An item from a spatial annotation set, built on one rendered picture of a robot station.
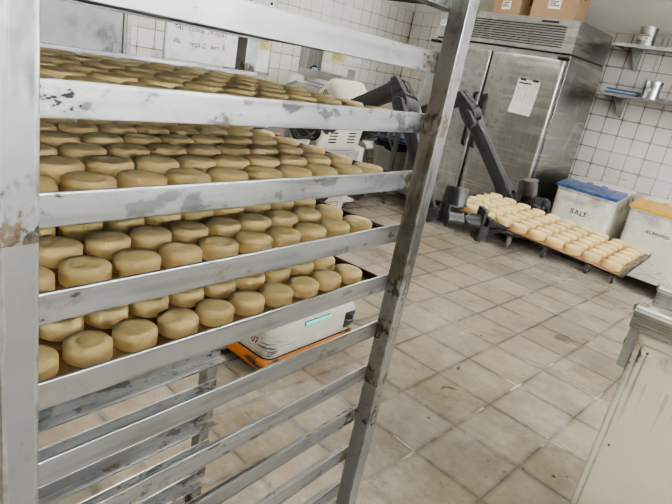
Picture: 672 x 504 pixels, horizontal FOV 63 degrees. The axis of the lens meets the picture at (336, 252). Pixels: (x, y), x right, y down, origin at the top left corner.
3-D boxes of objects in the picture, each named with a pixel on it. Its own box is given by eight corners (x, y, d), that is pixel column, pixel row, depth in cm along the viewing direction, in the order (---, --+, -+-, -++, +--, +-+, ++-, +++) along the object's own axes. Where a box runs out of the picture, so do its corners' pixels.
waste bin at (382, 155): (415, 195, 681) (428, 143, 660) (389, 197, 643) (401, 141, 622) (383, 183, 715) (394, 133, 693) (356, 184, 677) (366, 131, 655)
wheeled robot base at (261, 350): (173, 316, 276) (178, 271, 268) (266, 291, 325) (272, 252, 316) (263, 381, 239) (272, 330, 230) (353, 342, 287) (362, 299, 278)
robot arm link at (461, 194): (435, 219, 179) (420, 217, 173) (443, 184, 178) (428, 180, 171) (467, 226, 171) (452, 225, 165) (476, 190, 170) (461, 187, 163)
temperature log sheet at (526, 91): (530, 116, 482) (541, 81, 473) (529, 116, 481) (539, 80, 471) (508, 112, 496) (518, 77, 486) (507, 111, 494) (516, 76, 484)
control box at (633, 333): (646, 348, 178) (662, 310, 174) (627, 369, 160) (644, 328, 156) (634, 343, 180) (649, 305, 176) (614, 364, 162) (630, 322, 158)
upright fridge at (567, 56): (546, 243, 574) (614, 37, 507) (505, 253, 510) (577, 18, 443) (437, 203, 661) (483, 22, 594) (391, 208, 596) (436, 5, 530)
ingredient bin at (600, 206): (532, 256, 519) (557, 177, 494) (556, 247, 566) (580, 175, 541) (589, 277, 487) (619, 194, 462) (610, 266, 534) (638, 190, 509)
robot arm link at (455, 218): (438, 224, 172) (443, 226, 167) (443, 202, 171) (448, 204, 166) (458, 228, 173) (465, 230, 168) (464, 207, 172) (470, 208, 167)
